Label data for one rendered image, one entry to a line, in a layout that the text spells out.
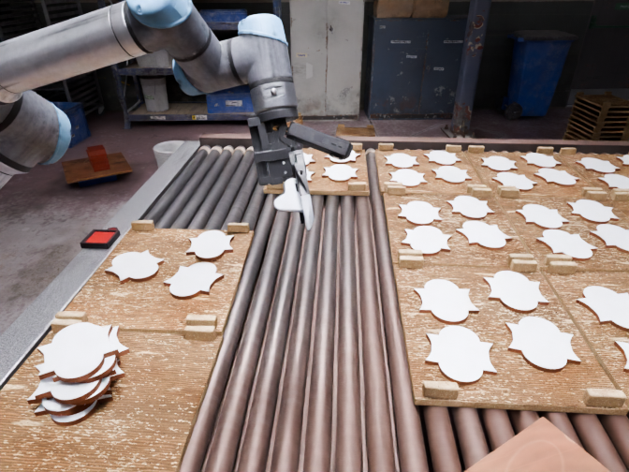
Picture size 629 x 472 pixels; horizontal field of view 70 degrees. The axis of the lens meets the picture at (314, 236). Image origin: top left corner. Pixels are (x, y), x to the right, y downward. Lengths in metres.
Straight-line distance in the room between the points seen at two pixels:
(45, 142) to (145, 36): 0.36
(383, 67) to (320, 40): 0.78
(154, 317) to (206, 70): 0.51
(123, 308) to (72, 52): 0.52
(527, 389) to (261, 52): 0.72
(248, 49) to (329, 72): 4.70
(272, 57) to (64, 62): 0.31
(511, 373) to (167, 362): 0.63
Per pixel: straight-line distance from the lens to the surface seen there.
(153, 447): 0.80
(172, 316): 1.01
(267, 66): 0.78
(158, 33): 0.74
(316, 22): 5.39
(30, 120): 0.98
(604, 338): 1.08
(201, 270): 1.11
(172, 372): 0.89
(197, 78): 0.81
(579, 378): 0.96
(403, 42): 5.57
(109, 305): 1.08
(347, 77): 5.50
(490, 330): 0.99
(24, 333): 1.12
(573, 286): 1.20
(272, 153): 0.76
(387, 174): 1.64
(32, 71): 0.85
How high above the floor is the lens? 1.56
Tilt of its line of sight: 30 degrees down
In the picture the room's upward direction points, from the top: straight up
